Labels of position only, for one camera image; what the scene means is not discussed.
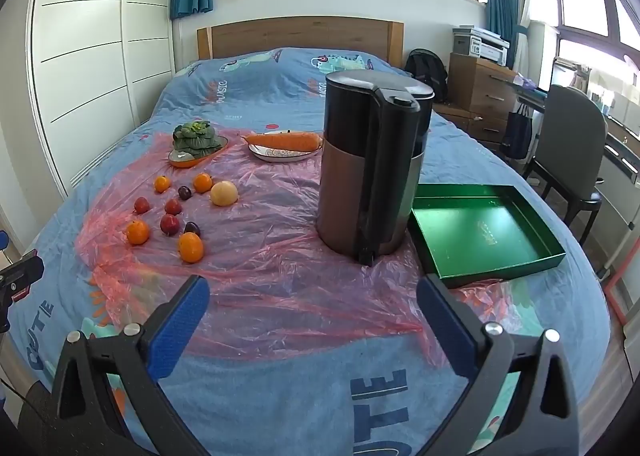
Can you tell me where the black copper electric kettle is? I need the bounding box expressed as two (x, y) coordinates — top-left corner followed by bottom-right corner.
(316, 70), (435, 265)

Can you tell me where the dark plum back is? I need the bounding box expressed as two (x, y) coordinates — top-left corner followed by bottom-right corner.
(178, 185), (192, 201)

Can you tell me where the blue cartoon bed sheet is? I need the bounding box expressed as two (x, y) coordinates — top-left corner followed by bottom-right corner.
(6, 47), (612, 456)

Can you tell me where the black backpack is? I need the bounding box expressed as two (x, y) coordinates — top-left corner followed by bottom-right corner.
(405, 49), (449, 103)

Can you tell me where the dark plum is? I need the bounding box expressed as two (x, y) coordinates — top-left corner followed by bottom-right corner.
(184, 221), (202, 236)
(178, 185), (192, 201)

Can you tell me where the orange oval dish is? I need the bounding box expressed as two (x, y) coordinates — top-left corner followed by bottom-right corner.
(168, 137), (228, 169)

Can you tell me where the dark blue tote bag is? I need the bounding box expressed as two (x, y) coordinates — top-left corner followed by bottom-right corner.
(500, 103), (533, 161)

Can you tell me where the carrot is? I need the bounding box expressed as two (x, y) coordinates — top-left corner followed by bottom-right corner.
(244, 131), (322, 153)

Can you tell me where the white wardrobe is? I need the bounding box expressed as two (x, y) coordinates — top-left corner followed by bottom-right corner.
(27, 0), (177, 197)

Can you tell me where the large front mandarin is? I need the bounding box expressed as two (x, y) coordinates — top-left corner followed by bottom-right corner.
(178, 232), (204, 265)

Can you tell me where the white printer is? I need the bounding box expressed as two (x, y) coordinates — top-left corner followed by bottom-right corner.
(452, 25), (510, 66)

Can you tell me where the pink plastic sheet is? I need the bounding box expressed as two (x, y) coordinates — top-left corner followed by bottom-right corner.
(74, 128), (526, 367)

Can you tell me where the green bok choy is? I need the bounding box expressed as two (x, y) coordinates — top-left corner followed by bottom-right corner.
(172, 120), (227, 158)

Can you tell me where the red plum front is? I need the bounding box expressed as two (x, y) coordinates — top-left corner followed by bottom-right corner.
(160, 213), (180, 236)

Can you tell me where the yellow pear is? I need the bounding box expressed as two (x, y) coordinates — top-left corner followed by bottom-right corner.
(209, 180), (239, 207)

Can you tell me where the red plum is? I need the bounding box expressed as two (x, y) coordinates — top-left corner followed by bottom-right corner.
(160, 213), (180, 236)
(134, 197), (151, 215)
(165, 198), (182, 216)

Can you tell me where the green metal tray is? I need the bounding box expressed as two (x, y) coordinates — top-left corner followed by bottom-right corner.
(408, 183), (565, 288)

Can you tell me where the small mandarin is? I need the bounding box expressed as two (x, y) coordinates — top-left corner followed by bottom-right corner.
(153, 176), (171, 194)

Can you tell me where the desk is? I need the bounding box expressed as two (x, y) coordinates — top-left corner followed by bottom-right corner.
(491, 73), (640, 188)

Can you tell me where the grey office chair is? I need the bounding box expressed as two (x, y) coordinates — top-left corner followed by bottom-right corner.
(523, 85), (608, 243)

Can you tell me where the wooden headboard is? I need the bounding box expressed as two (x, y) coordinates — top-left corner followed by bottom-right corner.
(195, 16), (405, 68)

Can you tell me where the low wooden nightstand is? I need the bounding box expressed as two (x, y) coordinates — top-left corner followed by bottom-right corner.
(433, 103), (484, 132)

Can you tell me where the white patterned plate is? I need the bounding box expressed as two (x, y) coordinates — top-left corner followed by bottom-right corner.
(244, 130), (322, 163)

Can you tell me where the dark plum front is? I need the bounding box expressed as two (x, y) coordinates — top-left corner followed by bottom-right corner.
(184, 221), (202, 236)

